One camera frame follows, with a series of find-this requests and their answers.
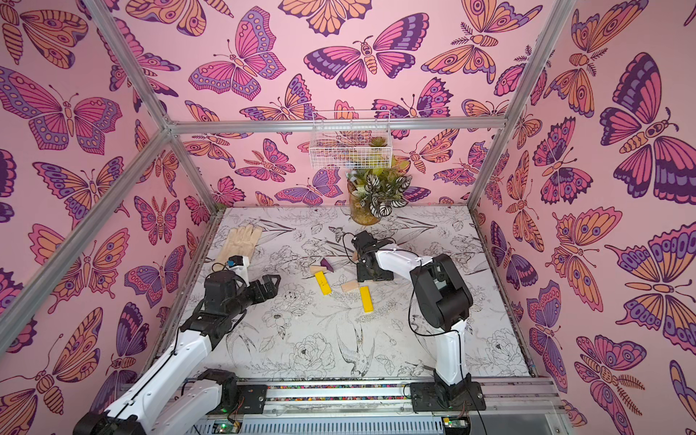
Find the natural wood block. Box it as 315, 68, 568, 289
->
309, 265, 327, 275
341, 280, 360, 293

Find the yellow block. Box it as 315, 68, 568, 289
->
315, 271, 332, 295
360, 286, 374, 314

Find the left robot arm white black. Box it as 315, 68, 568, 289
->
72, 268, 281, 434

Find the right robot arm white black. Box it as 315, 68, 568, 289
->
351, 231, 473, 397

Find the purple triangular block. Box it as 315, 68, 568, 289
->
320, 258, 335, 272

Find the beige work glove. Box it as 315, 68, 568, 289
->
216, 225, 263, 264

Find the potted plant in amber jar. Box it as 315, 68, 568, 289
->
346, 168, 411, 227

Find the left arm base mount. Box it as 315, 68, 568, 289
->
207, 384, 268, 416

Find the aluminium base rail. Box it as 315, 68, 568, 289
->
184, 378, 573, 434

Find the white wire basket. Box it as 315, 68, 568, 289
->
307, 109, 393, 170

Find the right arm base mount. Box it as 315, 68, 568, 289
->
409, 382, 487, 413

